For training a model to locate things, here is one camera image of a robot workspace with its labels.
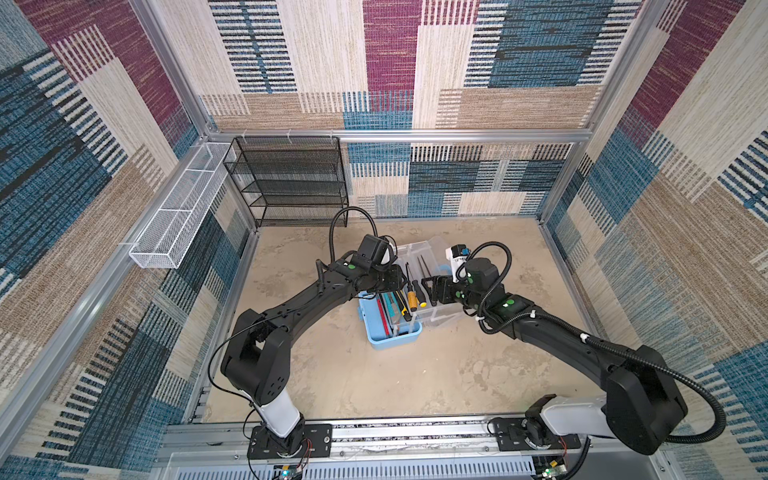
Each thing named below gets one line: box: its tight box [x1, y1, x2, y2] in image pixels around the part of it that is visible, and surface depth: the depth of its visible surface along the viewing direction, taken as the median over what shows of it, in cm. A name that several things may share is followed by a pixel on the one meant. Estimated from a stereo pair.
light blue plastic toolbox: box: [357, 235, 463, 350], surface depth 87 cm
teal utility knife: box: [383, 292, 401, 336], surface depth 87 cm
